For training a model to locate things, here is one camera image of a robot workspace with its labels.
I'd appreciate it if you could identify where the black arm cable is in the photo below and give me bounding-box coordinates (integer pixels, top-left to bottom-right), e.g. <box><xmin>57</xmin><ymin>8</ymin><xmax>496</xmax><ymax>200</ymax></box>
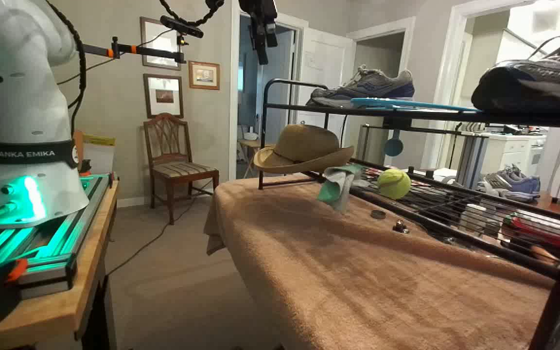
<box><xmin>45</xmin><ymin>0</ymin><xmax>90</xmax><ymax>142</ymax></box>

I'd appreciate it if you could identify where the green plastic cup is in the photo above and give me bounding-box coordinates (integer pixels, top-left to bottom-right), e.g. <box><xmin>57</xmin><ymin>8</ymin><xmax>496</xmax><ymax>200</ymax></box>
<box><xmin>317</xmin><ymin>163</ymin><xmax>358</xmax><ymax>214</ymax></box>

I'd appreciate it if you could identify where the black floor cable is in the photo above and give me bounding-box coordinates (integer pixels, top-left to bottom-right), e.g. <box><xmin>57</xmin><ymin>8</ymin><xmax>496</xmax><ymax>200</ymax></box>
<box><xmin>104</xmin><ymin>218</ymin><xmax>174</xmax><ymax>278</ymax></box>

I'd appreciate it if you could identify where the yellow tennis ball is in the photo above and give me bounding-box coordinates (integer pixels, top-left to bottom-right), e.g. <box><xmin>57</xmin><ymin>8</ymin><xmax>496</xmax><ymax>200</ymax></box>
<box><xmin>376</xmin><ymin>165</ymin><xmax>415</xmax><ymax>202</ymax></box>

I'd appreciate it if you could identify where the small gold framed picture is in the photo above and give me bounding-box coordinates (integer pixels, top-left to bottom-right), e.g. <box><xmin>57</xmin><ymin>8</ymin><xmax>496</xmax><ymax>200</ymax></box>
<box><xmin>187</xmin><ymin>58</ymin><xmax>222</xmax><ymax>91</ymax></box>

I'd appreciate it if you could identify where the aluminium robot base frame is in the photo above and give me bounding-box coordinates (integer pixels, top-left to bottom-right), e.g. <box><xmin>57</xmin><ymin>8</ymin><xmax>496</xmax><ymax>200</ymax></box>
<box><xmin>0</xmin><ymin>171</ymin><xmax>113</xmax><ymax>301</ymax></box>

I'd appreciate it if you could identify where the dark navy sneaker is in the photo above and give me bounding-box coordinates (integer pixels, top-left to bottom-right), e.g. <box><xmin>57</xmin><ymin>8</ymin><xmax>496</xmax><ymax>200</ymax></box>
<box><xmin>471</xmin><ymin>25</ymin><xmax>560</xmax><ymax>120</ymax></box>

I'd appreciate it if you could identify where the dark framed wall picture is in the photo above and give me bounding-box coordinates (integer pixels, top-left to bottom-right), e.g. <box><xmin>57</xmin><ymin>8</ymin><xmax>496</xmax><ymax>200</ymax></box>
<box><xmin>142</xmin><ymin>72</ymin><xmax>185</xmax><ymax>120</ymax></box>

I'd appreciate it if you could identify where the tan towel table cover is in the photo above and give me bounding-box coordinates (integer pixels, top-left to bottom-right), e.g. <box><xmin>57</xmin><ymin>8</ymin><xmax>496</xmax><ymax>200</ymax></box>
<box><xmin>203</xmin><ymin>171</ymin><xmax>560</xmax><ymax>350</ymax></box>

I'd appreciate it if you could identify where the orange black bar clamp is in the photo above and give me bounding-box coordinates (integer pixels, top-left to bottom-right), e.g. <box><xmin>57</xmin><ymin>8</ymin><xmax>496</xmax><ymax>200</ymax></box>
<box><xmin>80</xmin><ymin>35</ymin><xmax>189</xmax><ymax>66</ymax></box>

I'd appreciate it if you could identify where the grey blue running sneaker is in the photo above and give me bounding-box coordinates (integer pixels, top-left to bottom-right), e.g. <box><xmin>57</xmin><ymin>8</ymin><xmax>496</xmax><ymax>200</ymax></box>
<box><xmin>304</xmin><ymin>64</ymin><xmax>417</xmax><ymax>111</ymax></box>

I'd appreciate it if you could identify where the teal racket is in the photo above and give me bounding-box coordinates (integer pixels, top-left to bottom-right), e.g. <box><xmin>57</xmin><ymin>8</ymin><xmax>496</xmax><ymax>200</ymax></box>
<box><xmin>349</xmin><ymin>95</ymin><xmax>485</xmax><ymax>117</ymax></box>

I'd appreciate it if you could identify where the grey light blue sneaker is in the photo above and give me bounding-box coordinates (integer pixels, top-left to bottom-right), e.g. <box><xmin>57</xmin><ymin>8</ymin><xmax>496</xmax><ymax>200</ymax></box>
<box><xmin>479</xmin><ymin>163</ymin><xmax>545</xmax><ymax>204</ymax></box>

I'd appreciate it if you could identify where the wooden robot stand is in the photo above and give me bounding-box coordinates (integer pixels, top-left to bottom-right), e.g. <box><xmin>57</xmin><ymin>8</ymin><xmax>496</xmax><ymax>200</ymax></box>
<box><xmin>0</xmin><ymin>175</ymin><xmax>123</xmax><ymax>350</ymax></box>

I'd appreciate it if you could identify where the large framed wall picture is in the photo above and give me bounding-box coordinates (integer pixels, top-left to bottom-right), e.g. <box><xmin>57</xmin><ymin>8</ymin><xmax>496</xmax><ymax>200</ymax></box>
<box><xmin>139</xmin><ymin>15</ymin><xmax>183</xmax><ymax>72</ymax></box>

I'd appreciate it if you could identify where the stack of books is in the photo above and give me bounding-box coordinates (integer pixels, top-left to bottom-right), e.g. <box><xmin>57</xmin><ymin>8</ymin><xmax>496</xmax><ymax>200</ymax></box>
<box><xmin>457</xmin><ymin>200</ymin><xmax>560</xmax><ymax>253</ymax></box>

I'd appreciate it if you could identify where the black metal shoe rack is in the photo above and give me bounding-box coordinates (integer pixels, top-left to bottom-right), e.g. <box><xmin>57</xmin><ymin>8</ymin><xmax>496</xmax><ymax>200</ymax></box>
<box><xmin>257</xmin><ymin>78</ymin><xmax>560</xmax><ymax>350</ymax></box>

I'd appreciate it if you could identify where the black gooseneck camera mount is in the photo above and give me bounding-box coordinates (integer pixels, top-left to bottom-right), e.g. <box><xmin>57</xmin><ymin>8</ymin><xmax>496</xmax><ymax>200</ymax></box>
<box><xmin>158</xmin><ymin>0</ymin><xmax>228</xmax><ymax>41</ymax></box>

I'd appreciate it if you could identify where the wooden chair striped seat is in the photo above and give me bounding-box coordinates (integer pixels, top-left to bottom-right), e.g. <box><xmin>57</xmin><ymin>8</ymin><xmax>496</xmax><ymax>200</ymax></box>
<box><xmin>141</xmin><ymin>113</ymin><xmax>222</xmax><ymax>227</ymax></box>

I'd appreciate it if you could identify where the white panel door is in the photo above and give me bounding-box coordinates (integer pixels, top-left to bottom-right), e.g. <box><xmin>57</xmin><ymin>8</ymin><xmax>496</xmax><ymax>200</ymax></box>
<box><xmin>294</xmin><ymin>25</ymin><xmax>360</xmax><ymax>148</ymax></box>

